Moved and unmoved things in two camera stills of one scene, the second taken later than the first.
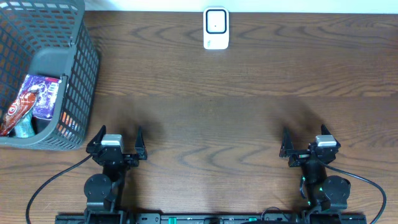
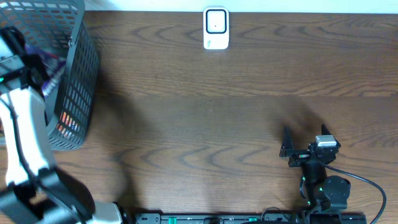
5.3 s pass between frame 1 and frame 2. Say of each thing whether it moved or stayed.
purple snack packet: moved
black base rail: stayed
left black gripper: moved
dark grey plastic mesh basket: stayed
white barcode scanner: stayed
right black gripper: stayed
